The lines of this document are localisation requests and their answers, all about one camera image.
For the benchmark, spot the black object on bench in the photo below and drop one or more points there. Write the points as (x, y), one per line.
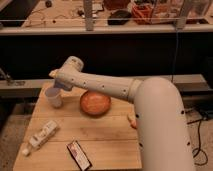
(119, 17)

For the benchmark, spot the dark rectangular box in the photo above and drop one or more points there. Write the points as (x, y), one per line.
(79, 156)

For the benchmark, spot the white plastic bottle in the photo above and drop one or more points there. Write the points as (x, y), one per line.
(41, 137)

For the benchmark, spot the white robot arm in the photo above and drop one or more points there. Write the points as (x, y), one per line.
(163, 137)

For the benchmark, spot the orange tool on bench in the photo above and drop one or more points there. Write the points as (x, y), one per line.
(141, 15)

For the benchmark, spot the small orange object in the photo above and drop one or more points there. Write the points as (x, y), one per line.
(132, 122)

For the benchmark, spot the orange wooden bowl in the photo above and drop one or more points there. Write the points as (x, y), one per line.
(94, 104)

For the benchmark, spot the wooden table board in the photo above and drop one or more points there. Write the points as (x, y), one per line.
(109, 141)

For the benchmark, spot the metal shelf rail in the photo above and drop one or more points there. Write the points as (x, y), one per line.
(139, 29)

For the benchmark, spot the white ceramic cup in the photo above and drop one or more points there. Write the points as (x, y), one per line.
(53, 96)

